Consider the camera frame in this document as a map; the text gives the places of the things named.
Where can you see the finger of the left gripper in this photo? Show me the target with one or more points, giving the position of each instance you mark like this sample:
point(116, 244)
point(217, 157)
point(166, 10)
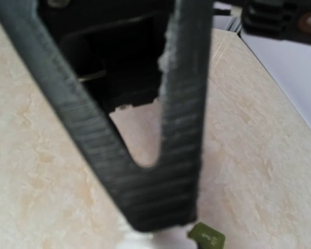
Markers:
point(165, 194)

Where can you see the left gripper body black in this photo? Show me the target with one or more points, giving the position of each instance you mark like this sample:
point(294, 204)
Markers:
point(112, 46)

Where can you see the green weekly pill organizer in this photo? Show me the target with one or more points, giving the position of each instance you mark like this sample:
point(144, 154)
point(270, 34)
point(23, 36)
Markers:
point(206, 237)

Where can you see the white pill bottle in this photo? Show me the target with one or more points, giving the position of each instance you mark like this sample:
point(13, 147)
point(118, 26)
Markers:
point(175, 237)

